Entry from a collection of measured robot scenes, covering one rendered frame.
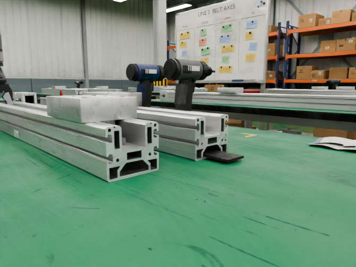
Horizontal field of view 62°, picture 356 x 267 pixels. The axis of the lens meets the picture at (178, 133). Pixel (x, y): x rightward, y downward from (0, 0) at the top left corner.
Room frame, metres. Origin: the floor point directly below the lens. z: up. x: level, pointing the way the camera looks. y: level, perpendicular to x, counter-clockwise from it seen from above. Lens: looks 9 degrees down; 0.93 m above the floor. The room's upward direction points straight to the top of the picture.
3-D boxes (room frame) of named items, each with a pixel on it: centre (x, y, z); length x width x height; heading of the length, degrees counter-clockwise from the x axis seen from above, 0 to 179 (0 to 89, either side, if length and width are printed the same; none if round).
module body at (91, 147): (0.76, 0.34, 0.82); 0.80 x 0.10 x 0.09; 42
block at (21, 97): (2.00, 1.03, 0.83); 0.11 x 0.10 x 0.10; 136
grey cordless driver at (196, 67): (0.90, -0.05, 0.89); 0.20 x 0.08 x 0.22; 134
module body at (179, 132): (0.89, 0.20, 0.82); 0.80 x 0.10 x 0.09; 42
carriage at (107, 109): (0.58, 0.17, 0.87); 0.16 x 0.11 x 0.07; 42
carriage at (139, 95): (0.89, 0.20, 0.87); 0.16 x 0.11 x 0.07; 42
